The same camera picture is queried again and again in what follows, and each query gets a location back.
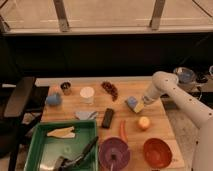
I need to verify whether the purple bowl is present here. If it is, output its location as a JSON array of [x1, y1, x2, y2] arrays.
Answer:
[[98, 137, 130, 171]]

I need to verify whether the metal bowl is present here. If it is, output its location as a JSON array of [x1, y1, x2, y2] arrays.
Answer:
[[173, 67, 196, 90]]

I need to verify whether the yellow red apple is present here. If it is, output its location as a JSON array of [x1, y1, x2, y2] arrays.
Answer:
[[138, 116, 151, 131]]

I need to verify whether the small metal cup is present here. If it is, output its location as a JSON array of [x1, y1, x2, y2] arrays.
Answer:
[[60, 82, 71, 95]]

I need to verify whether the orange bowl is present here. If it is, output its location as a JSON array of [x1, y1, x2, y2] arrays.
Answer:
[[143, 138, 172, 169]]

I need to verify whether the orange carrot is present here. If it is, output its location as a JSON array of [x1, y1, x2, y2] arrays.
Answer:
[[119, 120, 128, 143]]

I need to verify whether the blue yellow sponge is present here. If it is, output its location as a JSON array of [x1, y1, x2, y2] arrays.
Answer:
[[126, 96, 144, 113]]

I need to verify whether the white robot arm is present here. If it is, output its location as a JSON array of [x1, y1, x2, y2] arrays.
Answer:
[[142, 71, 213, 171]]

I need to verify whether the bunch of dark grapes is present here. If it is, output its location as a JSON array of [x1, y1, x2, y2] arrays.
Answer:
[[101, 81, 118, 101]]

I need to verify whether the white cup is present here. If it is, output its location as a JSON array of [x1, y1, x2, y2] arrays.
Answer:
[[80, 87, 95, 104]]

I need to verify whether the black rectangular block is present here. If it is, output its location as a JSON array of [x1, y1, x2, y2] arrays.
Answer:
[[101, 108, 114, 129]]

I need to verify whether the light blue cloth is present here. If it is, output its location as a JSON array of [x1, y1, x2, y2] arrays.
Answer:
[[75, 111, 98, 120]]

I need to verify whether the green plastic bin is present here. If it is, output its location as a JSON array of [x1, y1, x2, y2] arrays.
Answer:
[[24, 120, 97, 171]]

